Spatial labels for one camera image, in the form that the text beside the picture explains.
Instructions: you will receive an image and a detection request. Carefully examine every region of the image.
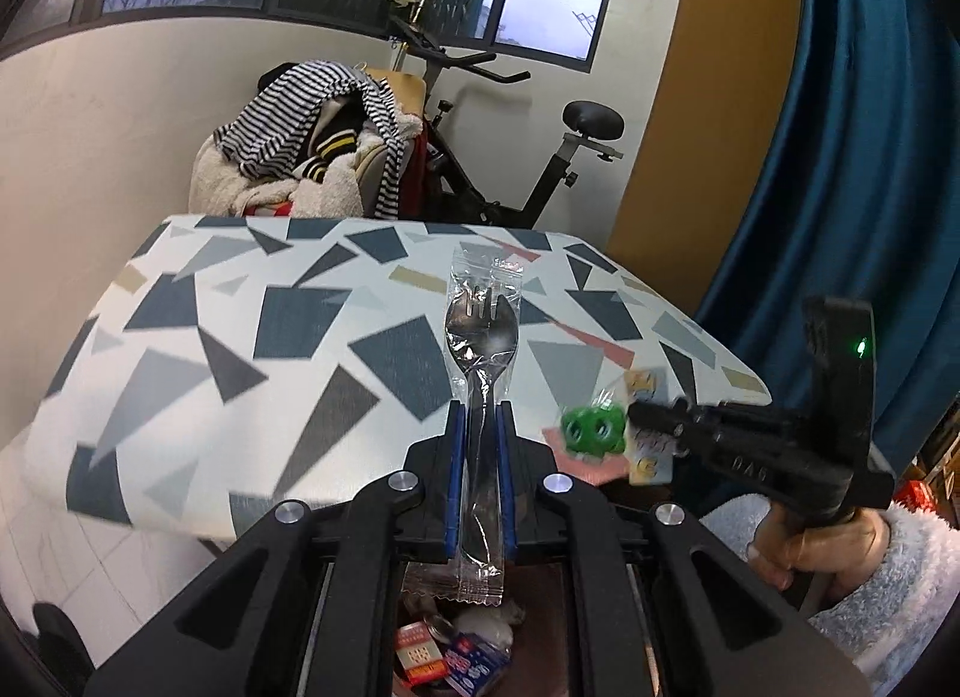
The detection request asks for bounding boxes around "green snack package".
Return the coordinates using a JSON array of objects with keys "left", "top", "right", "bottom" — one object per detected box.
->
[{"left": 560, "top": 390, "right": 630, "bottom": 461}]

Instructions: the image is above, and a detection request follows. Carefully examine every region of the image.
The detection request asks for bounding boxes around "plastic black fork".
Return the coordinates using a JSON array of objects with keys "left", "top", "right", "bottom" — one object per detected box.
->
[{"left": 444, "top": 245, "right": 521, "bottom": 606}]

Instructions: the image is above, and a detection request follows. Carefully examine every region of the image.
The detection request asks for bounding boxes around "red cigarette pack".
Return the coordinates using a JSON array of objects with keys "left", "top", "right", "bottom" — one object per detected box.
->
[{"left": 394, "top": 622, "right": 449, "bottom": 687}]

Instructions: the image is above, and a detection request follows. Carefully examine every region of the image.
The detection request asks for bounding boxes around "brown round trash bin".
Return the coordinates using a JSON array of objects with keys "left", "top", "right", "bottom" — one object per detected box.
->
[{"left": 391, "top": 566, "right": 569, "bottom": 695}]

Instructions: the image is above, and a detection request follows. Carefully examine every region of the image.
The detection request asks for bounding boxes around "right hand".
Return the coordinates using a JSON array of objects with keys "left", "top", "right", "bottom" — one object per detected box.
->
[{"left": 747, "top": 502, "right": 890, "bottom": 599}]

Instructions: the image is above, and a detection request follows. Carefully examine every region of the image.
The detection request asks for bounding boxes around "fluffy grey right sleeve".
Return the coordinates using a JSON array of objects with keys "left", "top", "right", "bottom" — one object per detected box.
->
[{"left": 701, "top": 493, "right": 958, "bottom": 695}]

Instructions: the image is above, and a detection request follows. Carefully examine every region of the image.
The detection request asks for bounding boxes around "white crumpled tissue in bin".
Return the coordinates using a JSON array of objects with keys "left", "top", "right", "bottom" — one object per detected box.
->
[{"left": 454, "top": 599, "right": 526, "bottom": 651}]

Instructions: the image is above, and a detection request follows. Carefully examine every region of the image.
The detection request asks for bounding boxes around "geometric patterned ironing board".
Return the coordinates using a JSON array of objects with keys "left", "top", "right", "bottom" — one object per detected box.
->
[{"left": 25, "top": 216, "right": 770, "bottom": 538}]

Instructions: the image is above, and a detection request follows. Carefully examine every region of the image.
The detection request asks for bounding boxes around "black exercise bike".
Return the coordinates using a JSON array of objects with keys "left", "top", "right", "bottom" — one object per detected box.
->
[{"left": 386, "top": 0, "right": 626, "bottom": 231}]

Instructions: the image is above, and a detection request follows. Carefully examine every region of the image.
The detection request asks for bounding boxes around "teal curtain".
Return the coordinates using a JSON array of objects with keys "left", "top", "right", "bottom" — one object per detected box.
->
[{"left": 698, "top": 0, "right": 958, "bottom": 466}]

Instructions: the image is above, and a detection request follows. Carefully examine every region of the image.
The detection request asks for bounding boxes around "cream fleece clothing pile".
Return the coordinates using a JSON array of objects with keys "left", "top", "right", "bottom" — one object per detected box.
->
[{"left": 187, "top": 123, "right": 387, "bottom": 219}]

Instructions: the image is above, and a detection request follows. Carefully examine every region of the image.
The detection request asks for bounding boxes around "striped black white garment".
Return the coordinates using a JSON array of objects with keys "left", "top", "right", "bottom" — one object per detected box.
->
[{"left": 212, "top": 59, "right": 423, "bottom": 219}]

